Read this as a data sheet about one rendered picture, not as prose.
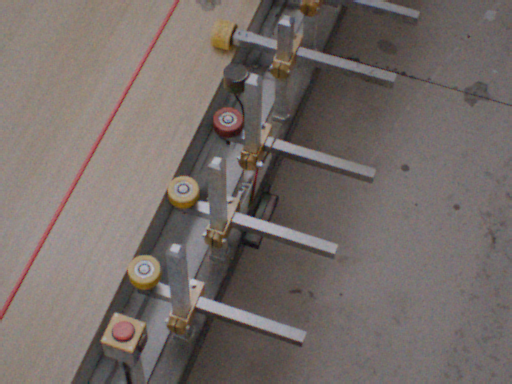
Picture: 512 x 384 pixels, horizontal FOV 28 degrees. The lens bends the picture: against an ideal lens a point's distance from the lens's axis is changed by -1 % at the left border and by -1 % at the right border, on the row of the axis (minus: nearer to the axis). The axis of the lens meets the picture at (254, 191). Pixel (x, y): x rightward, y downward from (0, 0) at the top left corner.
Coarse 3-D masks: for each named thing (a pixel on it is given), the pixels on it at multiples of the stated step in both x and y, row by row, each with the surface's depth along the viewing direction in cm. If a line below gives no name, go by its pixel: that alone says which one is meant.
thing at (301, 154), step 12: (276, 144) 272; (288, 144) 273; (288, 156) 273; (300, 156) 271; (312, 156) 270; (324, 156) 270; (324, 168) 271; (336, 168) 269; (348, 168) 268; (360, 168) 268; (372, 168) 268; (372, 180) 268
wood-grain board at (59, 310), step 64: (0, 0) 295; (64, 0) 296; (128, 0) 296; (192, 0) 296; (256, 0) 296; (0, 64) 282; (64, 64) 282; (128, 64) 282; (192, 64) 282; (0, 128) 269; (64, 128) 270; (128, 128) 270; (192, 128) 270; (0, 192) 258; (64, 192) 258; (128, 192) 259; (0, 256) 248; (64, 256) 248; (128, 256) 248; (64, 320) 238
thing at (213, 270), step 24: (336, 24) 320; (312, 72) 308; (288, 120) 297; (240, 240) 275; (216, 264) 270; (216, 288) 266; (168, 336) 259; (192, 336) 257; (168, 360) 255; (192, 360) 258
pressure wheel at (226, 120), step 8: (216, 112) 272; (224, 112) 273; (232, 112) 273; (240, 112) 273; (216, 120) 271; (224, 120) 271; (232, 120) 271; (240, 120) 271; (216, 128) 271; (224, 128) 269; (232, 128) 269; (240, 128) 271; (224, 136) 271; (232, 136) 272
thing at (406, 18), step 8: (328, 0) 292; (336, 0) 291; (344, 0) 290; (352, 0) 289; (360, 0) 289; (368, 0) 289; (376, 0) 289; (360, 8) 290; (368, 8) 289; (376, 8) 288; (384, 8) 287; (392, 8) 287; (400, 8) 287; (408, 8) 287; (384, 16) 289; (392, 16) 288; (400, 16) 287; (408, 16) 286; (416, 16) 286
